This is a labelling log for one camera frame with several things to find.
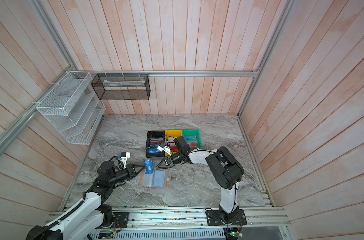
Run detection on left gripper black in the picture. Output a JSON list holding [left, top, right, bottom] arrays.
[[108, 163, 146, 185]]

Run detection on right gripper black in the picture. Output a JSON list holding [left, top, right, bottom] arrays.
[[156, 151, 184, 169]]

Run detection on blue VIP card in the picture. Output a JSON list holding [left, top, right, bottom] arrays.
[[144, 159, 155, 175]]

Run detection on tan leather card holder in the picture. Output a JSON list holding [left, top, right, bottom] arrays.
[[139, 170, 168, 188]]

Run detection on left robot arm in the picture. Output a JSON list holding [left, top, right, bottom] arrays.
[[26, 160, 145, 240]]

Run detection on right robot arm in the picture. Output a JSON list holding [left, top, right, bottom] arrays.
[[156, 136, 247, 227]]

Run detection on red and white cards stack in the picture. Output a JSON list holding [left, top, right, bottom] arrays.
[[168, 142, 179, 154]]

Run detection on clear cards with red circles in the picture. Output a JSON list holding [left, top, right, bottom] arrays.
[[184, 136, 198, 149]]

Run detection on black plastic bin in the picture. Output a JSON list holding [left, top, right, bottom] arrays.
[[146, 131, 165, 159]]

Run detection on yellow plastic bin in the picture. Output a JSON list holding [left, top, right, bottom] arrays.
[[165, 130, 182, 143]]

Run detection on green plastic bin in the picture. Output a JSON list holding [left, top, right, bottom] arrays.
[[182, 129, 202, 149]]

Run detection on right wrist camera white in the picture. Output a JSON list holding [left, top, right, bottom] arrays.
[[157, 142, 172, 156]]

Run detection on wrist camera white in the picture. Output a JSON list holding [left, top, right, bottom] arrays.
[[157, 142, 172, 156], [117, 152, 131, 170]]

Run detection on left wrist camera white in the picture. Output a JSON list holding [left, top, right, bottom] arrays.
[[117, 152, 131, 170]]

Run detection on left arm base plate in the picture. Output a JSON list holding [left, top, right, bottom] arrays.
[[99, 212, 129, 229]]

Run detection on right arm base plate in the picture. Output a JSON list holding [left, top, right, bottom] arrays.
[[205, 208, 247, 227]]

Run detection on white wire mesh shelf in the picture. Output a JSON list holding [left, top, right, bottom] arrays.
[[37, 71, 106, 145]]

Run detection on black wire mesh basket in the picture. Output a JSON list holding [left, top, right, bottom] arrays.
[[91, 73, 151, 101]]

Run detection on aluminium front rail frame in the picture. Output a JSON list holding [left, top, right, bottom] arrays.
[[90, 207, 296, 240]]

